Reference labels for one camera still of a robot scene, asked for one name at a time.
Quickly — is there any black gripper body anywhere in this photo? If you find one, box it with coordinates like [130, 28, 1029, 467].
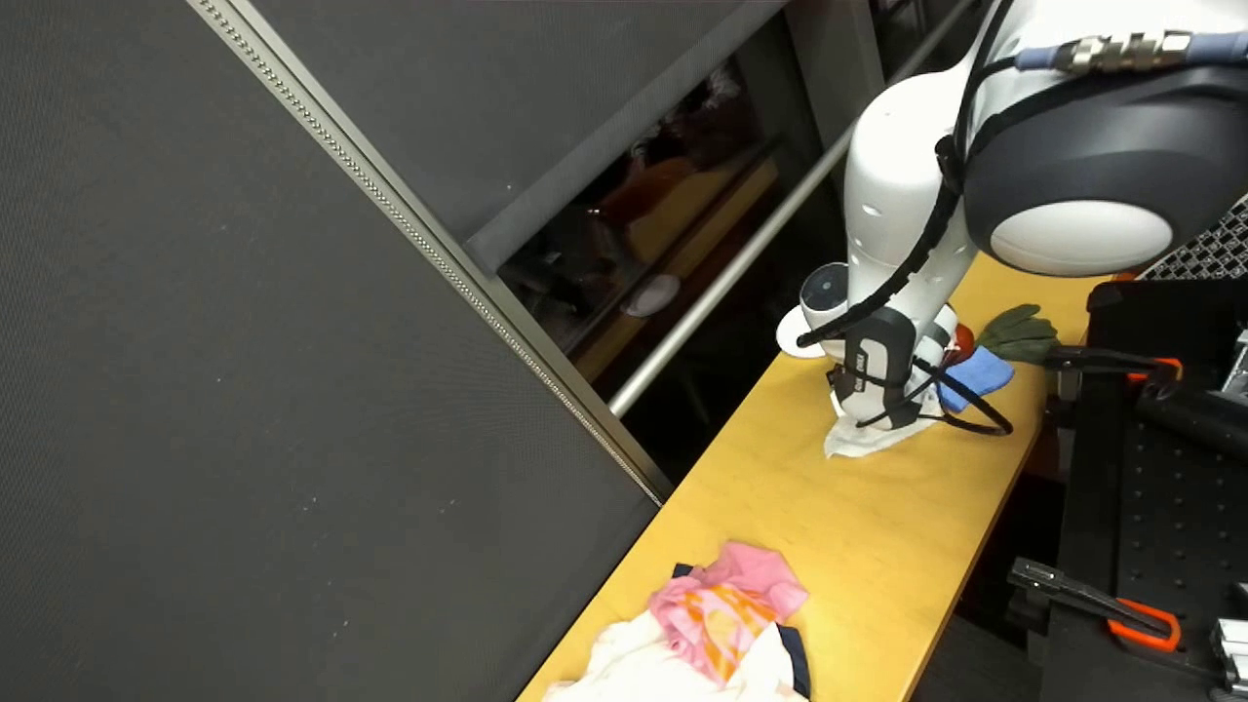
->
[832, 307, 920, 429]

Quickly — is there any black orange clamp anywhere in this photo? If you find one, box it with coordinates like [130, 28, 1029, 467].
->
[1046, 346, 1185, 387]
[1004, 558, 1181, 656]

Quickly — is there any red ball toy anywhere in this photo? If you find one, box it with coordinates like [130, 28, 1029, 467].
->
[951, 324, 976, 359]

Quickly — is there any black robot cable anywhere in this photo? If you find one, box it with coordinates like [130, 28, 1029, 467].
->
[791, 0, 1020, 442]

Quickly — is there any black orange clamp lower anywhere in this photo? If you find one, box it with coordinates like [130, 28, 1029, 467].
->
[1004, 558, 1181, 656]

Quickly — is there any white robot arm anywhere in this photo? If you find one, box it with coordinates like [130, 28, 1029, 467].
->
[811, 0, 1248, 434]

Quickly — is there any black orange clamp upper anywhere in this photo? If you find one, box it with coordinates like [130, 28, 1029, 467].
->
[1046, 346, 1185, 387]

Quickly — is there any cream white shirt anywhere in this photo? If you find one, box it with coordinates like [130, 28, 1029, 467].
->
[538, 611, 806, 702]

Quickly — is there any pink orange shirt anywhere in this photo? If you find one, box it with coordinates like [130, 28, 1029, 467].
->
[646, 541, 806, 681]

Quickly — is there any dark green cloth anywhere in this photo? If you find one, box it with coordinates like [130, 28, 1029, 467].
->
[978, 305, 1058, 363]

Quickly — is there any blue sponge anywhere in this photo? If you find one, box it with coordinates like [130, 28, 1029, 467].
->
[941, 346, 1015, 412]

